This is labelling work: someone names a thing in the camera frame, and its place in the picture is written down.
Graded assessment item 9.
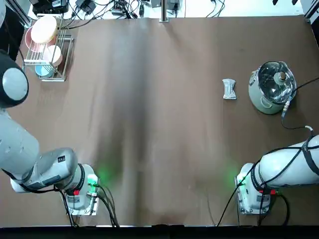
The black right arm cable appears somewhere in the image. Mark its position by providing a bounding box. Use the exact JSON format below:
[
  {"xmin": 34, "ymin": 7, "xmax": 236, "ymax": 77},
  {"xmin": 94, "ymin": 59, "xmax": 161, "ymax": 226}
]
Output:
[{"xmin": 260, "ymin": 76, "xmax": 319, "ymax": 192}]

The silver aluminium post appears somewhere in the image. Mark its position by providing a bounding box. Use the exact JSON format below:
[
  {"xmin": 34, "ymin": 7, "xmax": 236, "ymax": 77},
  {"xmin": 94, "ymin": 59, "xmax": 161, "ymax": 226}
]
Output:
[{"xmin": 159, "ymin": 0, "xmax": 170, "ymax": 23}]

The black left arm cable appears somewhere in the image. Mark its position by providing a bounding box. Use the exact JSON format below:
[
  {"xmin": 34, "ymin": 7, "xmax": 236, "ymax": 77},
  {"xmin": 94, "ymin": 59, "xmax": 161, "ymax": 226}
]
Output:
[{"xmin": 0, "ymin": 168, "xmax": 75, "ymax": 194}]

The silver mesh sponge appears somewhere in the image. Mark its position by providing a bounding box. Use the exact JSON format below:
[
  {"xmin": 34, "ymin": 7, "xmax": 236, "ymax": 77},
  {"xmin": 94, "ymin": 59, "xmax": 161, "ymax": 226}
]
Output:
[{"xmin": 221, "ymin": 78, "xmax": 237, "ymax": 101}]

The blue bowl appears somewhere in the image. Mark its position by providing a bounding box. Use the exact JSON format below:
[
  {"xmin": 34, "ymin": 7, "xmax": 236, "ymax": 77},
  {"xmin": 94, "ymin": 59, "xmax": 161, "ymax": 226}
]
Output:
[{"xmin": 34, "ymin": 63, "xmax": 55, "ymax": 78}]

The black left base cable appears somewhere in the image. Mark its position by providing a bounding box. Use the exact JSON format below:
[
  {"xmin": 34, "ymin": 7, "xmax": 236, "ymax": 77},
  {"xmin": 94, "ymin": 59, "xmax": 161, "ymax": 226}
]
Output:
[{"xmin": 96, "ymin": 183, "xmax": 120, "ymax": 228}]

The silver wire dish rack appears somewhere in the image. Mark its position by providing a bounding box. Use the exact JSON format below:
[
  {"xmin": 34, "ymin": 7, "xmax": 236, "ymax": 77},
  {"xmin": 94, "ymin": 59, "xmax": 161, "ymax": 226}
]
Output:
[{"xmin": 23, "ymin": 17, "xmax": 75, "ymax": 82}]

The black base cable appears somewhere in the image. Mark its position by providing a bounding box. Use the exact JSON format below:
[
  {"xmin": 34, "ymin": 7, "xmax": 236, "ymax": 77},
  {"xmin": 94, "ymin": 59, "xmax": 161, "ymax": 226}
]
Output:
[
  {"xmin": 96, "ymin": 183, "xmax": 120, "ymax": 228},
  {"xmin": 274, "ymin": 190, "xmax": 290, "ymax": 226},
  {"xmin": 217, "ymin": 171, "xmax": 252, "ymax": 227}
]

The black power adapter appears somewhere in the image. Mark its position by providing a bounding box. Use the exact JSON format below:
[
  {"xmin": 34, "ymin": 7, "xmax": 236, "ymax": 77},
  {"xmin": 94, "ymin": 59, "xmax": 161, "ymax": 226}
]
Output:
[{"xmin": 75, "ymin": 0, "xmax": 97, "ymax": 15}]

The aluminium frame profile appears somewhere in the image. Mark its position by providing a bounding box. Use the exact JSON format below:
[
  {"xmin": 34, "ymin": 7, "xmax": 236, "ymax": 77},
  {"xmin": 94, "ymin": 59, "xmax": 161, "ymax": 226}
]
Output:
[
  {"xmin": 300, "ymin": 0, "xmax": 319, "ymax": 25},
  {"xmin": 8, "ymin": 4, "xmax": 33, "ymax": 28}
]

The grey cable hub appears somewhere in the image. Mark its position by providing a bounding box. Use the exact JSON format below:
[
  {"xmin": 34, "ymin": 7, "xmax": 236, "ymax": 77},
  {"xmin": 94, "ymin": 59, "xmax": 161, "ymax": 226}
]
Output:
[{"xmin": 111, "ymin": 1, "xmax": 127, "ymax": 16}]

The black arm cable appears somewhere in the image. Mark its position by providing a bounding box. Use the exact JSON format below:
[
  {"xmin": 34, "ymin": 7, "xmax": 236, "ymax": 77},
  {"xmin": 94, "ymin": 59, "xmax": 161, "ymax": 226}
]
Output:
[
  {"xmin": 0, "ymin": 168, "xmax": 75, "ymax": 194},
  {"xmin": 260, "ymin": 76, "xmax": 319, "ymax": 192}
]

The black electronics box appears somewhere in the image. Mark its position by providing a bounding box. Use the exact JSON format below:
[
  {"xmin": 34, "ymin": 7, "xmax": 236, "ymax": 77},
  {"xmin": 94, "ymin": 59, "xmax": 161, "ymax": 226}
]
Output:
[{"xmin": 31, "ymin": 0, "xmax": 70, "ymax": 13}]

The yellow plate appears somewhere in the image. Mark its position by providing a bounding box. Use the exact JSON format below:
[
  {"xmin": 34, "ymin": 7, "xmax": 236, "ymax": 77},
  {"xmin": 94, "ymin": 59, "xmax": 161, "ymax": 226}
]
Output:
[{"xmin": 31, "ymin": 15, "xmax": 58, "ymax": 43}]

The steel pot with glass lid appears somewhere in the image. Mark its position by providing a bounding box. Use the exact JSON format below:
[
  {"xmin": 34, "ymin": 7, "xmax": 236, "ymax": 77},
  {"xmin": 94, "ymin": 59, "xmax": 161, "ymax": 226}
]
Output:
[{"xmin": 248, "ymin": 61, "xmax": 298, "ymax": 115}]

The pink plate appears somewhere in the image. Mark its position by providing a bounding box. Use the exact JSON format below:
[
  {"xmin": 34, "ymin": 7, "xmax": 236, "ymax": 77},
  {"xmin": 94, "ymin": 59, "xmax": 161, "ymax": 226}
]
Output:
[{"xmin": 44, "ymin": 44, "xmax": 62, "ymax": 67}]

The pink bowl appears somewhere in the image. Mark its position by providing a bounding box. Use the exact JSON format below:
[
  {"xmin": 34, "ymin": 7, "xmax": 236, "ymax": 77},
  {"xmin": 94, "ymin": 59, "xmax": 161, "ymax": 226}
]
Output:
[{"xmin": 24, "ymin": 24, "xmax": 54, "ymax": 54}]

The black right base cable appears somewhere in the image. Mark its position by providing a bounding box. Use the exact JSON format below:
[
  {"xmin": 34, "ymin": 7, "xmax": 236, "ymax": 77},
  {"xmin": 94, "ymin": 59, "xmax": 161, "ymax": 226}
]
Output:
[
  {"xmin": 217, "ymin": 171, "xmax": 252, "ymax": 227},
  {"xmin": 274, "ymin": 190, "xmax": 290, "ymax": 226}
]

